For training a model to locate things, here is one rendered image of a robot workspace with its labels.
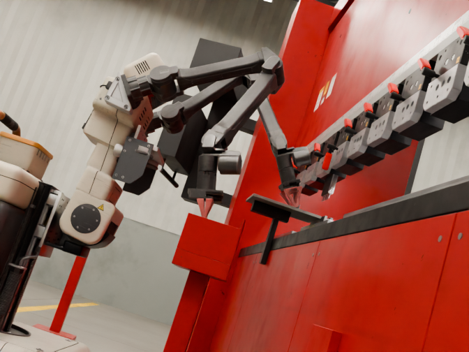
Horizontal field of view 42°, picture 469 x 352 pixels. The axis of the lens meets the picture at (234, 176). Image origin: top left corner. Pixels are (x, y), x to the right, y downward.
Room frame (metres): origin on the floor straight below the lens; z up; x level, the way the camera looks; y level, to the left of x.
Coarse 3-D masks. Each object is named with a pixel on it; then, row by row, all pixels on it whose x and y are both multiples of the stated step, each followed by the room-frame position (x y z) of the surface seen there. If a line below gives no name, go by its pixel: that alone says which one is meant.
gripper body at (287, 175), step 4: (284, 168) 2.26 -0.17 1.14; (288, 168) 2.26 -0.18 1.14; (292, 168) 2.27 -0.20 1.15; (280, 172) 2.28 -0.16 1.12; (284, 172) 2.26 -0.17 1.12; (288, 172) 2.26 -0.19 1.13; (292, 172) 2.27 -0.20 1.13; (280, 176) 2.29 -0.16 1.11; (284, 176) 2.27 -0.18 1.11; (288, 176) 2.26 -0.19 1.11; (292, 176) 2.27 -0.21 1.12; (284, 180) 2.27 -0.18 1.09; (288, 180) 2.26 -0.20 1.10; (292, 180) 2.24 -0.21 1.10; (296, 180) 2.24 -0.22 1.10; (284, 184) 2.24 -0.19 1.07; (288, 184) 2.24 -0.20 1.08; (280, 188) 2.33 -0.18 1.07
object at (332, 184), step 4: (332, 176) 2.26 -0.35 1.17; (336, 176) 2.26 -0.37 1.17; (328, 180) 2.31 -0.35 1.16; (332, 180) 2.26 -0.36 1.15; (336, 180) 2.26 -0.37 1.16; (328, 184) 2.29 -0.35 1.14; (332, 184) 2.26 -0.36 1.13; (324, 188) 2.34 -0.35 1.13; (328, 188) 2.28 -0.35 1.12; (332, 188) 2.26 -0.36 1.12; (324, 192) 2.32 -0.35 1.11; (328, 192) 2.26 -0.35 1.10; (332, 192) 2.26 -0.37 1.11; (324, 196) 2.34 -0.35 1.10; (328, 196) 2.28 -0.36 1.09
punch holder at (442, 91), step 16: (448, 48) 1.35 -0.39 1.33; (464, 48) 1.26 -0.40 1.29; (448, 64) 1.33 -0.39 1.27; (464, 64) 1.26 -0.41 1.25; (432, 80) 1.40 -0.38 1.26; (448, 80) 1.30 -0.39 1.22; (432, 96) 1.36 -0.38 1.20; (448, 96) 1.28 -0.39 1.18; (464, 96) 1.27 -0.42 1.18; (432, 112) 1.39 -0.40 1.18; (448, 112) 1.36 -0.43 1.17; (464, 112) 1.33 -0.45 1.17
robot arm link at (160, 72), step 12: (264, 48) 1.99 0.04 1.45; (228, 60) 2.01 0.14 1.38; (240, 60) 2.00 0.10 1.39; (252, 60) 1.98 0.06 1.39; (264, 60) 2.04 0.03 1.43; (156, 72) 2.01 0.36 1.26; (168, 72) 2.00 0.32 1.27; (180, 72) 2.01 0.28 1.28; (192, 72) 2.01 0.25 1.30; (204, 72) 2.00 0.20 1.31; (216, 72) 2.00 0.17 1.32; (228, 72) 2.00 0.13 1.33; (240, 72) 2.00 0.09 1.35; (252, 72) 2.01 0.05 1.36; (276, 72) 1.93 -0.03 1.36; (156, 84) 2.00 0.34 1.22; (180, 84) 2.02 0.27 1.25; (192, 84) 2.03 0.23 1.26; (156, 96) 2.08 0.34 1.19
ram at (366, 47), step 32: (384, 0) 2.14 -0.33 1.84; (416, 0) 1.73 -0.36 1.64; (448, 0) 1.45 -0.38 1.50; (352, 32) 2.54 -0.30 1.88; (384, 32) 2.00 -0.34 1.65; (416, 32) 1.64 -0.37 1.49; (320, 64) 3.14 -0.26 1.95; (352, 64) 2.35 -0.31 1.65; (384, 64) 1.88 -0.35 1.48; (416, 64) 1.56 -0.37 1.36; (352, 96) 2.18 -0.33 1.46; (320, 128) 2.61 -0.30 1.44
